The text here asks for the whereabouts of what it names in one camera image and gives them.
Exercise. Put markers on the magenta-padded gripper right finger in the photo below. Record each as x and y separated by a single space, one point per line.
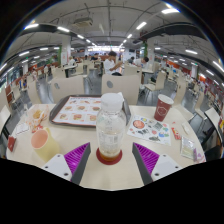
163 165

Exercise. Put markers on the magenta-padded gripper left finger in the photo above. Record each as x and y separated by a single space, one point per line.
58 165

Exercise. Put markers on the clear plastic drink bottle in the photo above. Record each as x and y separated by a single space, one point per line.
111 130

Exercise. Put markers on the pale yellow plastic cup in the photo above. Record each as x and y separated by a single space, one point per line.
46 151

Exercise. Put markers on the clear plastic wrapper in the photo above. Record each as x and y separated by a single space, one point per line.
187 147

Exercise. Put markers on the small red packet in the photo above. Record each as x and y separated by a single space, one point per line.
176 133

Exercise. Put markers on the colourful printed flyer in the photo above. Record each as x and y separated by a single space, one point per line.
150 131

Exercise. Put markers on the white printed paper card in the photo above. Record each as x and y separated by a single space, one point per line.
22 128

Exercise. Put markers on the dark food tray with liner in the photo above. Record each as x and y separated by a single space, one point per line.
73 113

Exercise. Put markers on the red paper cup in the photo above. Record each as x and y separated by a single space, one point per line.
163 108

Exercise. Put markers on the white neighbouring table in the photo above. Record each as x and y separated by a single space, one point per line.
212 116

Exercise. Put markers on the beige chair with oval hole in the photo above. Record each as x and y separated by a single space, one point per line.
68 88
121 87

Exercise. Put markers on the group of beige chairs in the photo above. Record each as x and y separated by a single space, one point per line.
130 70

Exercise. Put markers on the person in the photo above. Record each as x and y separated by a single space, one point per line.
110 65
145 63

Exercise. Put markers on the ceiling air conditioner unit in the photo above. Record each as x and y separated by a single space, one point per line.
82 22

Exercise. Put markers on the group of ceiling lights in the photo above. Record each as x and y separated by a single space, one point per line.
170 10

